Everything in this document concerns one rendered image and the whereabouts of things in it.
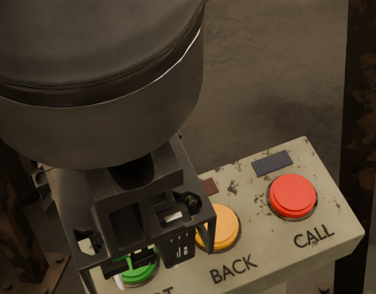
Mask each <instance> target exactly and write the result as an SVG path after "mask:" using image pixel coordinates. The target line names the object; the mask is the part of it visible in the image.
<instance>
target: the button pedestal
mask: <svg viewBox="0 0 376 294"><path fill-rule="evenodd" d="M283 150H286V151H287V153H288V154H289V156H290V158H291V160H292V161H293V164H291V165H289V166H286V167H284V168H281V169H279V170H276V171H273V172H271V173H268V174H265V175H263V176H260V177H258V175H257V174H256V172H255V170H254V168H253V166H252V164H251V162H254V161H256V160H259V159H262V158H264V157H267V156H269V155H272V154H274V153H278V152H280V151H283ZM285 174H297V175H299V176H302V177H304V178H306V179H307V180H308V181H309V182H310V183H311V184H312V185H313V187H314V189H315V193H316V200H315V203H314V206H313V208H312V210H310V211H309V213H308V214H306V215H304V216H301V217H299V218H289V217H286V216H284V215H282V214H280V213H278V211H276V210H275V209H274V207H273V206H272V204H271V202H270V199H269V193H270V188H271V186H272V184H273V182H274V181H275V180H276V179H277V178H278V177H280V176H282V175H285ZM198 177H199V179H200V181H203V180H206V179H209V178H211V177H212V178H213V180H214V182H215V184H216V186H217V188H218V190H219V192H218V193H216V194H213V195H210V196H208V198H209V200H210V202H211V204H222V205H224V206H227V207H228V208H230V209H231V210H232V211H233V212H234V213H235V215H236V217H237V219H238V233H237V236H236V238H235V240H234V241H233V242H232V244H230V245H229V246H227V247H225V248H222V249H218V250H214V253H213V254H210V255H209V254H208V252H207V251H206V249H205V247H203V246H201V245H200V244H199V243H198V242H197V241H196V240H195V257H194V258H192V259H189V260H186V261H184V262H182V263H179V264H178V266H177V268H176V269H173V268H170V269H167V268H165V266H164V264H163V261H162V259H161V256H160V254H159V251H158V249H157V247H154V248H155V250H156V253H157V263H156V267H155V269H154V271H153V272H152V274H151V275H150V276H149V277H148V278H147V279H145V280H144V281H142V282H138V283H125V282H124V286H125V290H121V289H120V288H119V287H118V285H117V283H116V281H115V279H114V276H112V277H111V278H110V279H107V280H105V279H104V276H103V273H102V271H101V268H100V266H98V267H95V268H92V269H90V270H89V271H90V273H91V276H92V279H93V282H94V285H95V287H96V291H97V294H286V281H289V280H291V279H293V278H295V277H298V276H300V275H302V274H305V273H307V272H310V271H312V270H314V269H316V268H319V267H321V266H323V265H326V264H328V263H331V262H332V261H335V260H338V259H340V258H342V257H344V256H347V255H349V254H351V253H352V252H353V251H354V249H355V248H356V247H357V245H358V244H359V242H360V241H361V239H362V238H363V236H364V235H365V231H364V229H363V227H362V226H361V224H360V222H359V221H358V219H357V218H356V216H355V214H354V213H353V211H352V209H351V208H350V206H349V204H348V203H347V201H346V200H345V198H344V196H343V195H342V193H341V192H340V190H339V189H338V187H337V185H336V184H335V182H334V181H333V179H332V177H331V176H330V174H329V173H328V171H327V169H326V168H325V166H324V164H323V163H322V161H321V160H320V158H319V156H318V155H317V153H316V151H315V150H314V148H313V147H312V145H311V144H310V142H309V140H308V139H307V137H305V136H302V137H299V138H297V139H294V140H292V141H288V142H286V143H283V144H281V145H278V146H275V147H273V148H270V149H267V150H264V151H262V152H259V153H256V154H254V155H251V156H249V157H245V158H243V159H240V160H238V161H235V162H233V163H230V164H227V165H225V166H222V167H219V168H216V169H214V170H211V171H208V172H206V173H203V174H200V175H198ZM78 243H79V247H80V249H81V251H82V252H84V253H86V254H89V255H91V256H92V255H94V254H95V252H94V249H93V246H92V245H91V242H90V239H84V240H81V241H78Z"/></svg>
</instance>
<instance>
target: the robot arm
mask: <svg viewBox="0 0 376 294"><path fill-rule="evenodd" d="M209 1H210V0H0V137H1V139H2V140H3V141H4V143H5V144H7V145H8V146H10V147H11V148H13V149H14V150H16V151H18V152H19V153H21V154H22V155H23V156H25V157H27V158H28V159H30V160H33V161H36V163H37V166H38V169H39V170H40V171H38V172H36V173H33V174H32V175H31V176H32V178H33V182H34V185H35V188H36V190H37V191H38V192H39V194H40V198H41V201H42V203H43V207H44V210H45V213H46V215H47V217H48V218H49V219H51V220H54V221H60V220H61V222H62V225H63V227H64V231H65V234H66V237H67V239H68V243H69V246H70V248H71V252H72V255H73V258H74V260H75V264H76V267H77V269H78V272H79V274H80V276H81V277H82V279H83V281H84V283H85V285H86V287H87V289H88V291H89V293H90V294H97V291H96V287H95V285H94V282H93V279H92V276H91V273H90V271H89V270H90V269H92V268H95V267H98V266H100V268H101V271H102V273H103V276H104V279H105V280H107V279H110V278H111V277H113V276H114V279H115V281H116V283H117V285H118V287H119V288H120V289H121V290H125V286H124V282H123V279H122V275H121V273H122V272H125V271H127V270H129V265H128V262H127V260H126V259H127V258H128V257H130V259H131V265H132V269H133V270H135V269H138V268H140V267H144V266H147V265H153V264H156V263H155V261H157V253H156V252H154V250H153V248H154V247H157V249H158V251H159V254H160V256H161V259H162V261H163V264H164V266H165V268H167V269H170V268H173V269H176V268H177V266H178V264H179V263H182V262H184V261H186V260H189V259H192V258H194V257H195V235H196V234H197V231H198V233H199V235H200V237H201V240H202V242H203V244H204V246H205V249H206V251H207V252H208V254H209V255H210V254H213V253H214V246H215V234H216V222H217V214H216V212H215V210H214V208H213V206H212V204H211V202H210V200H209V198H208V196H207V194H206V192H205V190H204V187H203V185H202V183H201V181H200V179H199V177H198V175H197V173H196V171H195V169H194V167H193V165H192V163H191V161H190V159H189V157H188V155H187V153H186V151H185V149H184V147H183V145H182V143H181V138H182V135H181V133H180V129H181V128H182V126H183V125H184V124H185V122H186V120H187V119H188V117H189V116H190V115H191V113H192V112H193V110H194V108H195V107H196V105H197V102H198V99H199V94H200V91H201V87H202V82H203V60H204V38H205V3H206V2H209ZM205 223H208V231H207V230H206V228H205V225H204V224H205ZM196 229H197V231H196ZM84 239H90V242H91V245H92V246H93V249H94V252H95V254H94V255H89V254H86V253H84V252H82V251H81V249H80V247H79V243H78V242H79V241H81V240H84Z"/></svg>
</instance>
